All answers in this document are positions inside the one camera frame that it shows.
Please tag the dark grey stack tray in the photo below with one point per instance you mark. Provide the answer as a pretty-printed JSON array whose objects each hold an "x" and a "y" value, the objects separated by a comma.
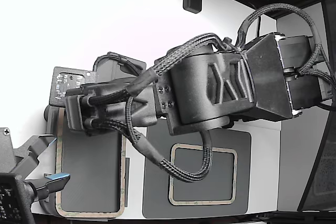
[{"x": 241, "y": 171}]

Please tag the camera circuit board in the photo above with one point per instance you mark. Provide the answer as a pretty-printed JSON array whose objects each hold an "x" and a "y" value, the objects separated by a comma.
[{"x": 61, "y": 82}]

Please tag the black camera board mount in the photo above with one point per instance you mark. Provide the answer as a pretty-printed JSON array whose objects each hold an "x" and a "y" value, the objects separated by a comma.
[{"x": 23, "y": 197}]

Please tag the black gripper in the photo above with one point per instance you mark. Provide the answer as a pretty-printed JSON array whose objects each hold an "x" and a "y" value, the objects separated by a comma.
[{"x": 110, "y": 103}]

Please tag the tan rectangular frame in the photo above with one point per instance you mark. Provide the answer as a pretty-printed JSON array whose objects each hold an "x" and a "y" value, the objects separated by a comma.
[
  {"x": 59, "y": 161},
  {"x": 215, "y": 202}
]

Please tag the black six-joint robot arm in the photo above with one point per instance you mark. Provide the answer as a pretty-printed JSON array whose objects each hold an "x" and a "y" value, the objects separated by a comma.
[{"x": 236, "y": 85}]

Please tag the dark grey spare gripper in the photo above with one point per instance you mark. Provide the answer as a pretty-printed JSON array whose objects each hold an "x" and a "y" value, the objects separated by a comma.
[{"x": 5, "y": 150}]

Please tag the grey frame holder plate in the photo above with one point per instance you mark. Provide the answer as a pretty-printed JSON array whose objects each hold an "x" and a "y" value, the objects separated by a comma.
[{"x": 89, "y": 169}]

